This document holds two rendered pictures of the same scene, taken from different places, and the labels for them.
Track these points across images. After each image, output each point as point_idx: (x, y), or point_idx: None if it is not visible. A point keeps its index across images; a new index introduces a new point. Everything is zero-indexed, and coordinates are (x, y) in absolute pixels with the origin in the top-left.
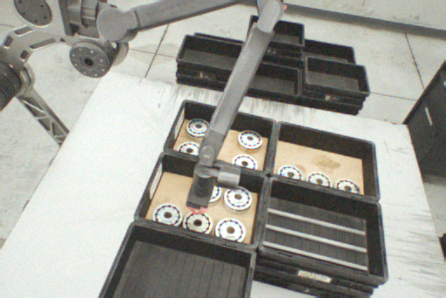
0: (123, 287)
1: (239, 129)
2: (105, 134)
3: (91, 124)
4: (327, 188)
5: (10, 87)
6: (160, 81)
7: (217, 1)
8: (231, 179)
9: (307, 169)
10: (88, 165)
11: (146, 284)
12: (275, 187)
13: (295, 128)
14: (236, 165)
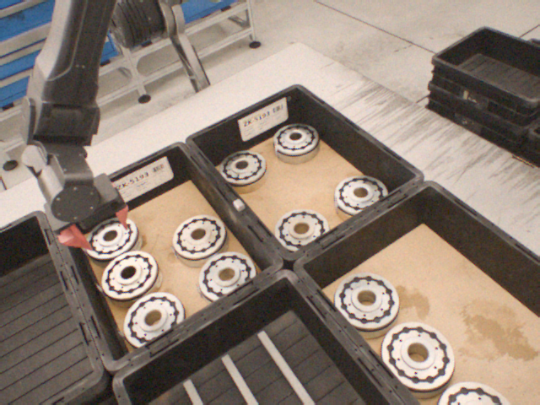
0: None
1: (367, 172)
2: (218, 115)
3: (217, 97)
4: (384, 374)
5: (141, 18)
6: (356, 72)
7: None
8: (48, 189)
9: (434, 315)
10: (163, 143)
11: (4, 310)
12: (295, 299)
13: (458, 211)
14: (83, 170)
